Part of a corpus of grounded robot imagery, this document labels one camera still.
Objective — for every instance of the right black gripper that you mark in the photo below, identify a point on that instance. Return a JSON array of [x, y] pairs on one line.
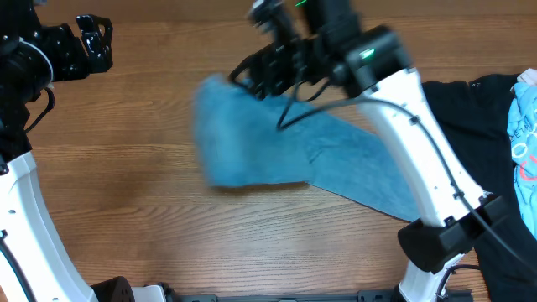
[[271, 70]]

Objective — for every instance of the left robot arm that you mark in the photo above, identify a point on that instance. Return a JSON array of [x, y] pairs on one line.
[[34, 263]]

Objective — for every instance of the light blue printed t-shirt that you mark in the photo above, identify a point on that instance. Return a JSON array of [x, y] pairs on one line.
[[522, 133]]

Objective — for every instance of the light blue denim jeans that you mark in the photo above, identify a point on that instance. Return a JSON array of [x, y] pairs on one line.
[[239, 145]]

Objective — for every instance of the black t-shirt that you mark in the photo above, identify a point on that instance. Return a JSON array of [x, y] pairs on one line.
[[474, 117]]

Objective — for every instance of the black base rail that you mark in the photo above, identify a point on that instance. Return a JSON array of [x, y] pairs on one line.
[[119, 289]]

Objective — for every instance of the white pink garment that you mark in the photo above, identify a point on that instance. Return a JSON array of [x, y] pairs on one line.
[[529, 77]]

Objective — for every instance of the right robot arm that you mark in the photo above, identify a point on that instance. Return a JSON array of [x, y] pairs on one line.
[[375, 70]]

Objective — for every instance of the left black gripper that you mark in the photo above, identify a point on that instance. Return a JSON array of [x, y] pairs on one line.
[[65, 43]]

